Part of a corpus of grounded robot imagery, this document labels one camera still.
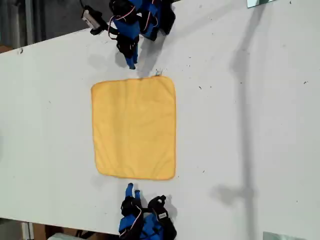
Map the white table leg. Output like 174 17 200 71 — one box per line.
21 221 35 240

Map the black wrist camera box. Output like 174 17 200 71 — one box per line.
81 5 109 36
147 195 169 222

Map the brown cardboard box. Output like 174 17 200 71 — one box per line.
32 223 76 240

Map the yellow square towel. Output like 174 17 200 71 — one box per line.
90 75 177 181

